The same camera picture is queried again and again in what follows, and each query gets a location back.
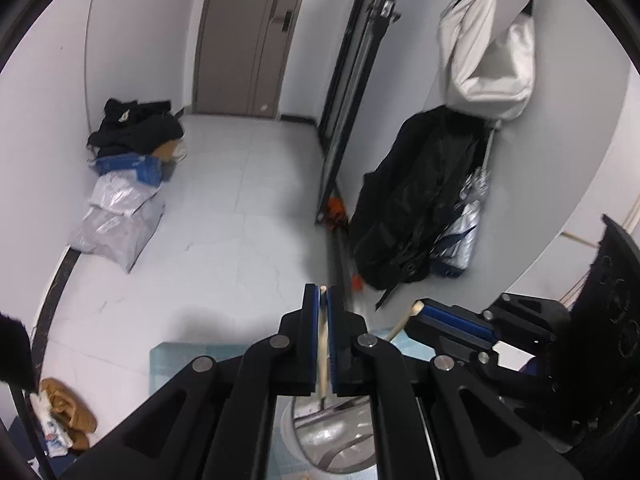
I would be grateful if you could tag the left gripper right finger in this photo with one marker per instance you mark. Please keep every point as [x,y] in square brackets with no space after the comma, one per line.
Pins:
[344,328]

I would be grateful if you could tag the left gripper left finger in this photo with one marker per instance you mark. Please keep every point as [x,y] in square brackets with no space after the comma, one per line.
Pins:
[300,356]

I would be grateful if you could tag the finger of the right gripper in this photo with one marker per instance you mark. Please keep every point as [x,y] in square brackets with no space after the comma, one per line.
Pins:
[452,329]

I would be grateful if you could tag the chopstick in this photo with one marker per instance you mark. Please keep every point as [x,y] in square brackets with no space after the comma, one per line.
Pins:
[323,347]
[415,310]

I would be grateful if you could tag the white cylindrical utensil holder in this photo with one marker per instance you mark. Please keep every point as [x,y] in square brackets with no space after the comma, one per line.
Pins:
[333,435]

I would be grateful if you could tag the orange object on floor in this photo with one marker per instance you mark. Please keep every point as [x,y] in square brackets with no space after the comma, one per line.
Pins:
[335,213]

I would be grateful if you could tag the black hanging jacket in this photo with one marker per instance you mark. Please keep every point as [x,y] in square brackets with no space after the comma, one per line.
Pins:
[409,199]

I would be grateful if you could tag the grey plastic parcel bag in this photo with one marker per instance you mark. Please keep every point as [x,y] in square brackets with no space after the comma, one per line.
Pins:
[123,215]

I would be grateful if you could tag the blue white box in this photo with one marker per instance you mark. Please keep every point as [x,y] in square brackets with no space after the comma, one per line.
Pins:
[148,169]

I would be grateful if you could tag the white hanging bag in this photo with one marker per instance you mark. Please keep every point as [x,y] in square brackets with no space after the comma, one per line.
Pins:
[485,73]

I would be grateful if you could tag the black clothes pile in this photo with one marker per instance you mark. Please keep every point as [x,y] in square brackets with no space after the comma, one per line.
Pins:
[134,127]

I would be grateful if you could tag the grey door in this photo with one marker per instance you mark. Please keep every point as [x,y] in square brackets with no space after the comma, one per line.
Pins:
[241,56]

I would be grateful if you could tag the black sliding door frame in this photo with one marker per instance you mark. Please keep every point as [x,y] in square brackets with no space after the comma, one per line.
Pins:
[366,28]

